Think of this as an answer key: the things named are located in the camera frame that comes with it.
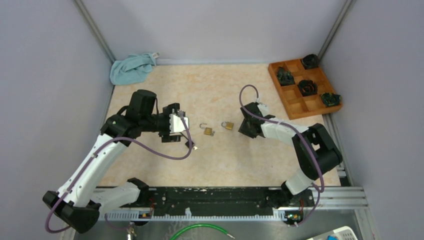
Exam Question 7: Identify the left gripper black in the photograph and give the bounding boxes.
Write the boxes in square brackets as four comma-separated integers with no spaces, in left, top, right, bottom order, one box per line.
[140,102,184,142]

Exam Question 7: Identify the brass padlock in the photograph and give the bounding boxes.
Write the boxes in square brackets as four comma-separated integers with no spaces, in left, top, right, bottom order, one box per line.
[221,121,234,131]
[199,122,215,137]

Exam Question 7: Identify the black cable lock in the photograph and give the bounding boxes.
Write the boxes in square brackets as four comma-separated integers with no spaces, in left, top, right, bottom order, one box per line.
[185,141,198,150]

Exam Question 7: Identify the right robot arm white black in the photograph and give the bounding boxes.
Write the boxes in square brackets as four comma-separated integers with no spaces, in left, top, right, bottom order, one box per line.
[239,102,343,206]

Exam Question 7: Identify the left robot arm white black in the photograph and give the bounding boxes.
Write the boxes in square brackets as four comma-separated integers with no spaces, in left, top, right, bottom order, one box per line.
[42,89,190,234]

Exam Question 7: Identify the wooden compartment tray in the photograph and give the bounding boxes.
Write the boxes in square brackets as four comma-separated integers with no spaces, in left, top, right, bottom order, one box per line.
[268,58,343,120]

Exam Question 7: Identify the light blue cloth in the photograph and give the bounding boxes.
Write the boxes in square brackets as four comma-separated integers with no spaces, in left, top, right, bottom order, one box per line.
[109,52,161,86]

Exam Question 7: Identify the dark rosette upper left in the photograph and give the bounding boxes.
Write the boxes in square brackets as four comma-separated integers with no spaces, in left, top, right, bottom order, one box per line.
[276,67,295,87]

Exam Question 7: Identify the dark rosette centre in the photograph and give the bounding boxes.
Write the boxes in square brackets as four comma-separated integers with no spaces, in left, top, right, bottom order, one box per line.
[297,79,318,97]

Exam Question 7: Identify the dark rosette right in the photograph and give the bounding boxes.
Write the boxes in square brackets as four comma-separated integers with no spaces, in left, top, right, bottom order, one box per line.
[320,92,341,108]

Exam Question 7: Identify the dark rosette top corner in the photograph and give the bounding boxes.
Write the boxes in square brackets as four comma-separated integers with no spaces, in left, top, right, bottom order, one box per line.
[300,54,320,70]

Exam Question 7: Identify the white basket corner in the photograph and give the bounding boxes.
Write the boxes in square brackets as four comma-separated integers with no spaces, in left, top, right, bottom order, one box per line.
[307,226,358,240]

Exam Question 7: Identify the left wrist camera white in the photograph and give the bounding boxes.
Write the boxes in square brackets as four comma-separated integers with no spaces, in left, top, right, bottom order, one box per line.
[169,113,190,134]

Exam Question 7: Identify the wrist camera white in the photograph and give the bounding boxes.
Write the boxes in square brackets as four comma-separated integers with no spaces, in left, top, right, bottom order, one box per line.
[256,97,269,117]
[169,113,190,134]

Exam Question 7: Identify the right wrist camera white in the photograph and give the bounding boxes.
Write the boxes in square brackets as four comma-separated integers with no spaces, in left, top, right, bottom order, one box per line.
[256,97,269,117]

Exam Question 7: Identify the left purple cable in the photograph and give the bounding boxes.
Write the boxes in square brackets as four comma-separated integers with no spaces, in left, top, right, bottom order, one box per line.
[44,114,194,234]

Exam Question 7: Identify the purple cable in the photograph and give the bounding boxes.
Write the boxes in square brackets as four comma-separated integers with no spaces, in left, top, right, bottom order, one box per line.
[239,84,326,227]
[44,114,194,234]

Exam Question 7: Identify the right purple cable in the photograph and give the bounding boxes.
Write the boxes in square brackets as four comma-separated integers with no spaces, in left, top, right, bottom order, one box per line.
[239,84,326,227]

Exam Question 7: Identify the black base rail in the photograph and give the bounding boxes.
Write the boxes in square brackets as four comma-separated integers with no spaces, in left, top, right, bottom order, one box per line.
[125,186,315,217]

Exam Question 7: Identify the green cable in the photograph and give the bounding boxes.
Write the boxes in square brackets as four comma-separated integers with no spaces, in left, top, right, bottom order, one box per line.
[169,223,236,240]

